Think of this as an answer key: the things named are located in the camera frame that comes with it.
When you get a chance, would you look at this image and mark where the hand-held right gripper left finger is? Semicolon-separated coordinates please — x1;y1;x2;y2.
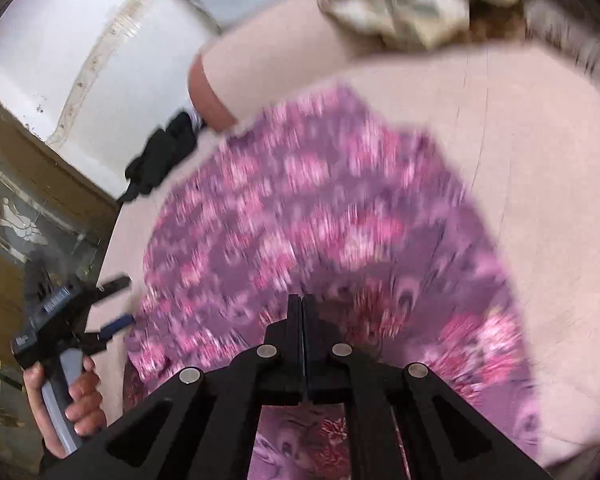
42;294;304;480

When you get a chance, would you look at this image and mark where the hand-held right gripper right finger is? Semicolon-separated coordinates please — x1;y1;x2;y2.
303;295;555;480

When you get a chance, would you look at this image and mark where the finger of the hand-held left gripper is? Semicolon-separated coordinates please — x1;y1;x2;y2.
94;275;132;307
96;313;136;343

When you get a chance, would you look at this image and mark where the purple floral cloth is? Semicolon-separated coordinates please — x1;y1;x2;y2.
122;85;543;480

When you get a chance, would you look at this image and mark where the person's left hand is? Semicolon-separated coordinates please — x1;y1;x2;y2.
23;354;104;459

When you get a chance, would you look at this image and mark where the wooden cabinet with glass door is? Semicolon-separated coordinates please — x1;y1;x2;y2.
0;82;122;480

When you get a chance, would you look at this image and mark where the black cloth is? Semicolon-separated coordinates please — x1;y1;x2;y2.
117;110;201;205

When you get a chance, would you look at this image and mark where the pink quilted bed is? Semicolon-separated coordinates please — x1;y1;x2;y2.
97;0;600;468

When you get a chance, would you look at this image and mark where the beige floral blanket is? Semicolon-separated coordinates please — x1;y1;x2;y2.
307;0;546;53

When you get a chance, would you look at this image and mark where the brown striped blanket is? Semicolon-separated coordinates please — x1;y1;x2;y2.
522;0;600;86

